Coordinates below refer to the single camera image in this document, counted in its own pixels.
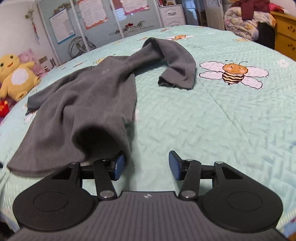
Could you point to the dark grey sweater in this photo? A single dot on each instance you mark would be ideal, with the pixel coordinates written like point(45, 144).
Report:
point(83, 116)

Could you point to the white drawer cabinet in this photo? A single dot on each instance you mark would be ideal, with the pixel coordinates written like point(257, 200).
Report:
point(172, 15)

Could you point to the red plush toy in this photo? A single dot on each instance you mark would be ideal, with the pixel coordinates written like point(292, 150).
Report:
point(4, 108)

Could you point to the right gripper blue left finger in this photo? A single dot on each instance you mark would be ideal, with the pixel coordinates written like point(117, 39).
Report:
point(105, 172)

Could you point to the blue framed poster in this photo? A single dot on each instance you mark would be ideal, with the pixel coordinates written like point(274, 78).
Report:
point(62, 26)

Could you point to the yellow plush toy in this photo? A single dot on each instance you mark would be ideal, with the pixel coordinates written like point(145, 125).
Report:
point(17, 79)

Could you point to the grey sliding door wardrobe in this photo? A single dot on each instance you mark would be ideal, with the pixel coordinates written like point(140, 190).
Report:
point(75, 27)

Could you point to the white room door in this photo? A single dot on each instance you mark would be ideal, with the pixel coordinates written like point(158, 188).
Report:
point(214, 14)

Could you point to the dark red jacket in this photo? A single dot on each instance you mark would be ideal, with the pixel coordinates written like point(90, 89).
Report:
point(249, 6)

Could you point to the pink framed poster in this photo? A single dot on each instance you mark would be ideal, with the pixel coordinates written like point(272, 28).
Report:
point(134, 6)

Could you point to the rolled floral quilt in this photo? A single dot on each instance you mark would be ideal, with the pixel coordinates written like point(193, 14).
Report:
point(247, 29)

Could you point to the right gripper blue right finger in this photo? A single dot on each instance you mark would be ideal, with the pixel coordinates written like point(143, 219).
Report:
point(188, 171)

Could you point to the orange framed poster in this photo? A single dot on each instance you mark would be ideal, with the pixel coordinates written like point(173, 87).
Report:
point(92, 13)

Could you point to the teal quilted bee bedspread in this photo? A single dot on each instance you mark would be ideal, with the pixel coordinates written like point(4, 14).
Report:
point(251, 129)

